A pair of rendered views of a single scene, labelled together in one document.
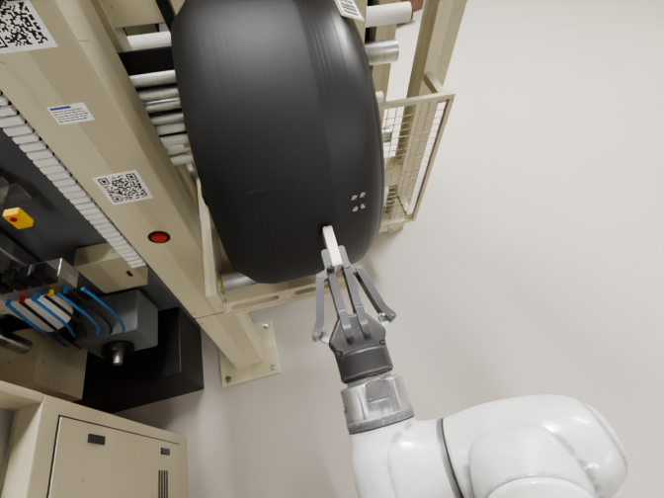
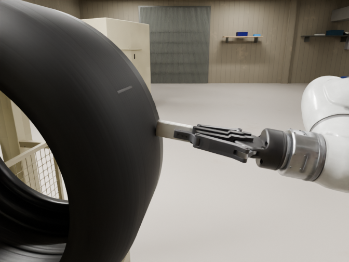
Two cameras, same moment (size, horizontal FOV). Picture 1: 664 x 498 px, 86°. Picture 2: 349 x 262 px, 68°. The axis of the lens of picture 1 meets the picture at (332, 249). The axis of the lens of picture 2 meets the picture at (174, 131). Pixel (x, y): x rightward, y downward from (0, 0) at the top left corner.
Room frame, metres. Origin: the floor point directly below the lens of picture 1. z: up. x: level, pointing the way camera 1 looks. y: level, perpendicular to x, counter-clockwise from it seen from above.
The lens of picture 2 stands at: (0.13, 0.44, 1.38)
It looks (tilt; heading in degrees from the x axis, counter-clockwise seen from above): 17 degrees down; 292
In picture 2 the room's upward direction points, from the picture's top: straight up
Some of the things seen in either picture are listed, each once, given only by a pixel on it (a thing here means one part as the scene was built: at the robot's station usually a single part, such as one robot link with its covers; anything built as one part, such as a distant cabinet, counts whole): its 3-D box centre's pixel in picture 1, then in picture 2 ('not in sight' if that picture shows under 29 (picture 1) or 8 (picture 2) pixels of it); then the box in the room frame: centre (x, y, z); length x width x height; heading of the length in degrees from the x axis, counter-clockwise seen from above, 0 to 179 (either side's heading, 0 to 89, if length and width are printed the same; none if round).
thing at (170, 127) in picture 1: (173, 112); not in sight; (0.91, 0.47, 1.05); 0.20 x 0.15 x 0.30; 105
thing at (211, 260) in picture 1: (211, 240); not in sight; (0.56, 0.33, 0.90); 0.40 x 0.03 x 0.10; 15
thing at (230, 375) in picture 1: (248, 351); not in sight; (0.52, 0.40, 0.01); 0.27 x 0.27 x 0.02; 15
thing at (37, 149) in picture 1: (86, 194); not in sight; (0.47, 0.48, 1.19); 0.05 x 0.04 x 0.48; 15
